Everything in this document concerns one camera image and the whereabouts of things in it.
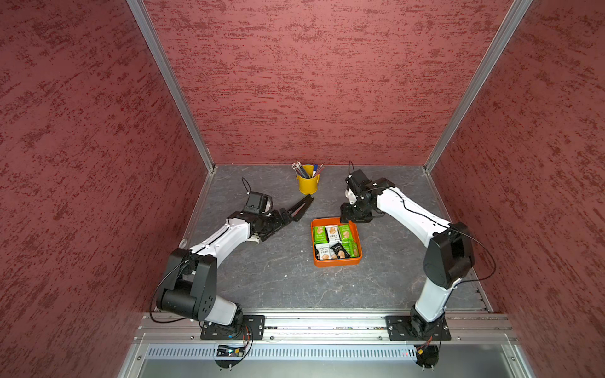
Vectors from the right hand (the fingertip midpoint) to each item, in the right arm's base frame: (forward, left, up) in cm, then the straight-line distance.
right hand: (347, 224), depth 86 cm
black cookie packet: (-8, +3, -8) cm, 11 cm away
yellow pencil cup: (+24, +15, -6) cm, 29 cm away
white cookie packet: (-7, +9, -7) cm, 14 cm away
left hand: (0, +24, -3) cm, 24 cm away
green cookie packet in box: (0, +10, -8) cm, 13 cm away
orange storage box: (+5, +3, -6) cm, 9 cm away
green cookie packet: (0, 0, -8) cm, 8 cm away
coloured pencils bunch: (+25, +19, +6) cm, 31 cm away
